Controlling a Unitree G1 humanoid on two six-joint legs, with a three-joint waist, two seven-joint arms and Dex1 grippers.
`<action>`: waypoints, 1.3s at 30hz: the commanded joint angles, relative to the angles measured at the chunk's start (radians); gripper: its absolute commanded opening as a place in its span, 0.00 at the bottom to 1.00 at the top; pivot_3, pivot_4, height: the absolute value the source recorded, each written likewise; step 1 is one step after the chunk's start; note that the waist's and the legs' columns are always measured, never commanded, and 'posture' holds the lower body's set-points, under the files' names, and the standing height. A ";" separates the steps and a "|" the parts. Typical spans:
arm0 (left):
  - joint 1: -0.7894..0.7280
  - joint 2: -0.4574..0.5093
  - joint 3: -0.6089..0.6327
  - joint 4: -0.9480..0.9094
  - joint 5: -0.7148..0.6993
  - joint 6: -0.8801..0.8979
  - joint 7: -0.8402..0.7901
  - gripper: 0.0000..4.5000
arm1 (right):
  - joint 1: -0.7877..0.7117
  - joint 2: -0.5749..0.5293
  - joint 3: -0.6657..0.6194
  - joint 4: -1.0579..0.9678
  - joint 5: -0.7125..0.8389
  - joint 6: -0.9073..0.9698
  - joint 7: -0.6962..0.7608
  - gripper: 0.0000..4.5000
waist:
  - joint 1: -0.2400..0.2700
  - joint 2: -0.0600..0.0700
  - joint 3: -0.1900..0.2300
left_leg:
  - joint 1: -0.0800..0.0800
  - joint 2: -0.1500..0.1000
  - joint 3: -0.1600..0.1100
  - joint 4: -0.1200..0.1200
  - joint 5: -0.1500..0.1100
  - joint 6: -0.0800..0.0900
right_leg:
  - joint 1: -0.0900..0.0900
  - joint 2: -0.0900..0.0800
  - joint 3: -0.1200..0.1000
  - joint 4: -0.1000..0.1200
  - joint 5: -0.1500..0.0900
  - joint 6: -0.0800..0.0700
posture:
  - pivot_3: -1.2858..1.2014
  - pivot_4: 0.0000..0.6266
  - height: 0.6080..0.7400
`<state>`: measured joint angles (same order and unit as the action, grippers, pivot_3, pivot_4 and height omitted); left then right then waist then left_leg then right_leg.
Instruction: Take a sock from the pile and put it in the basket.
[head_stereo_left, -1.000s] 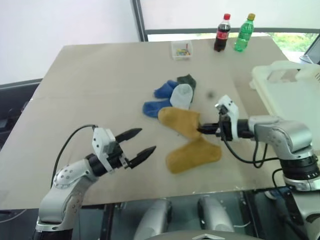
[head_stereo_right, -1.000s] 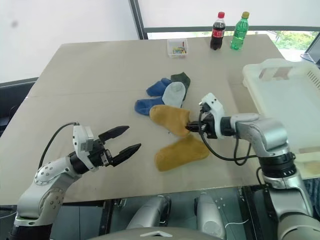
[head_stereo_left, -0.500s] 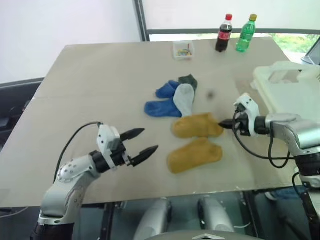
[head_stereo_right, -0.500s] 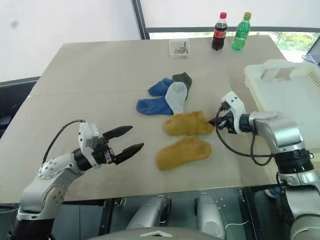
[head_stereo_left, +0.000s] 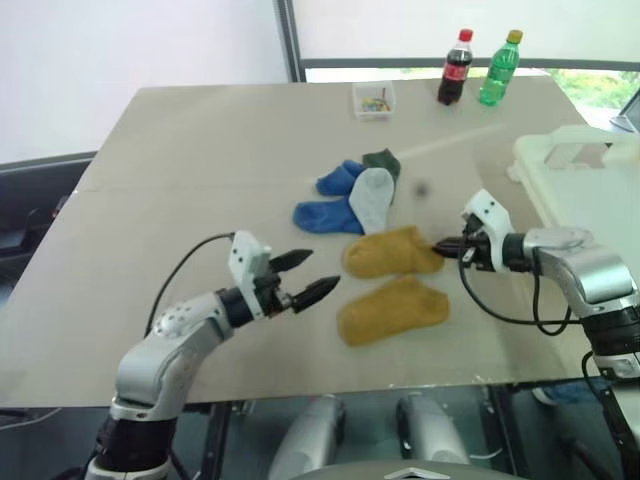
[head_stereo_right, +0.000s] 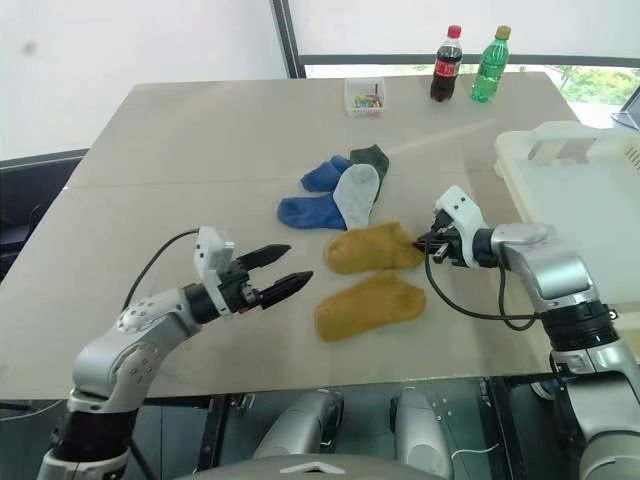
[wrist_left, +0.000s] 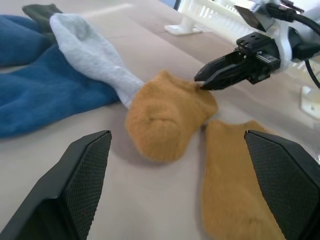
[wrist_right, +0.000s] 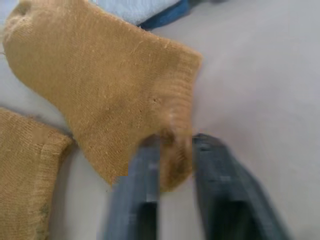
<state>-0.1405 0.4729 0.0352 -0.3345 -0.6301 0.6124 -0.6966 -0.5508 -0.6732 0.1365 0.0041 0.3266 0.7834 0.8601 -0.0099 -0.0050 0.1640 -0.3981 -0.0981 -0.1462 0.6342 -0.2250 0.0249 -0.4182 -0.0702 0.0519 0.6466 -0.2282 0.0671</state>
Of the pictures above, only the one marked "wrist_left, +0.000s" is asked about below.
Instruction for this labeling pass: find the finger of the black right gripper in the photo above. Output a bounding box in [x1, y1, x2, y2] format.
[194, 51, 245, 81]
[199, 64, 251, 92]

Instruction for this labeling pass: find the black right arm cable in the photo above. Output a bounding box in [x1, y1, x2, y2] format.
[271, 0, 320, 89]

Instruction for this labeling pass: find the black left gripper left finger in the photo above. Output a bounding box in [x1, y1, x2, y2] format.
[0, 129, 113, 240]

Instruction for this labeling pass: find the mustard yellow ankle sock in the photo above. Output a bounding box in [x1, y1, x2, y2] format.
[124, 69, 219, 164]
[201, 119, 286, 240]

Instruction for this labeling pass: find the light grey sock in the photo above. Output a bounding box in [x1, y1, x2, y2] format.
[49, 12, 146, 110]

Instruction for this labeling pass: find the dark green sock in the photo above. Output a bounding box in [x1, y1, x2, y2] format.
[21, 3, 64, 46]

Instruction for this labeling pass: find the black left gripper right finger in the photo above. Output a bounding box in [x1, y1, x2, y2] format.
[244, 129, 320, 240]

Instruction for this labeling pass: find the blue sock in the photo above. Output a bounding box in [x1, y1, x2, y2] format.
[0, 44, 121, 139]
[0, 14, 52, 68]

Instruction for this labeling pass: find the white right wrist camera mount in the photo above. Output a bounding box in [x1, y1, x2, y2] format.
[233, 0, 305, 74]

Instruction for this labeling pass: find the white plastic slatted basket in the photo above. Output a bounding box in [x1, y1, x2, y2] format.
[164, 0, 320, 116]

